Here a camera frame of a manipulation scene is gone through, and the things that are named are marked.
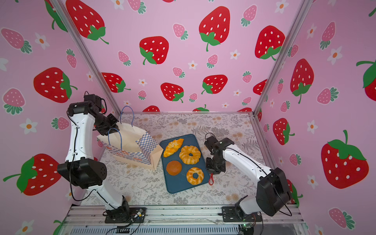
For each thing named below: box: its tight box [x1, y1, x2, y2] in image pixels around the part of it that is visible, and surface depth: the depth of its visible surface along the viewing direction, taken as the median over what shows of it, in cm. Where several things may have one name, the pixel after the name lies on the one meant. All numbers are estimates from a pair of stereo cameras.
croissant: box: [163, 138, 185, 158], surface depth 98 cm
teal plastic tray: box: [159, 134, 211, 194], surface depth 91 cm
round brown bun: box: [165, 160, 183, 176], surface depth 89 cm
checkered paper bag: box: [96, 105, 164, 171], surface depth 80 cm
